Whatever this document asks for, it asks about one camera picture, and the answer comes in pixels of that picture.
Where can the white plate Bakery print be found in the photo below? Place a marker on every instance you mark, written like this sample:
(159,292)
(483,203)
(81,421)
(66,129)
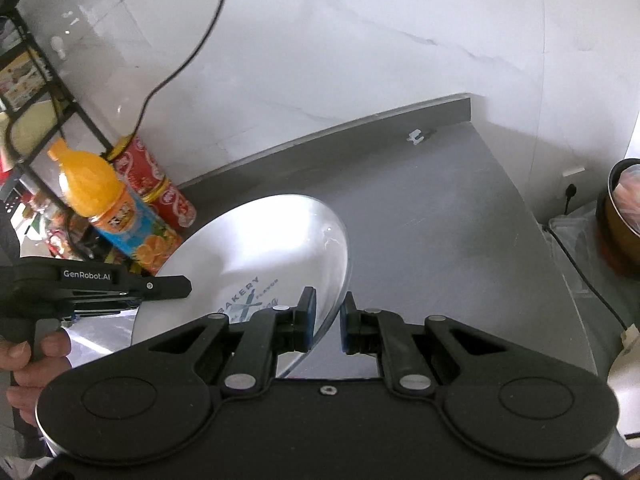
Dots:
(259,255)

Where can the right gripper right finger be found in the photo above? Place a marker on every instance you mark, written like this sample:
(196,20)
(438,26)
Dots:
(413,357)

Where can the red can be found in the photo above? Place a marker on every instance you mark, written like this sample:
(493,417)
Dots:
(134,162)

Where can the person's left hand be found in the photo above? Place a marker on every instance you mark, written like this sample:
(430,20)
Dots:
(31,377)

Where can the orange juice bottle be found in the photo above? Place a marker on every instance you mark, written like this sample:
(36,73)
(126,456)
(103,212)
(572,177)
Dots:
(94,190)

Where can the small white clip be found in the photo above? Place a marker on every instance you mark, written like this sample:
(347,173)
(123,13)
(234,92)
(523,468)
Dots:
(416,137)

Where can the brown pot with bags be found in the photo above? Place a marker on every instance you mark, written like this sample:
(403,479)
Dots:
(617,216)

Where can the grey cloth cover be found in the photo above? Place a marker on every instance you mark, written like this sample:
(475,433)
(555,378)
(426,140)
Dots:
(607,301)

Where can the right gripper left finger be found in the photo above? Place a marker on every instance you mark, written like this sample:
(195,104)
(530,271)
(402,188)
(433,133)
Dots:
(242,356)

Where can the black wire rack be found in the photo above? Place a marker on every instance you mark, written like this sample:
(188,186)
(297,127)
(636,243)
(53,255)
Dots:
(36,105)

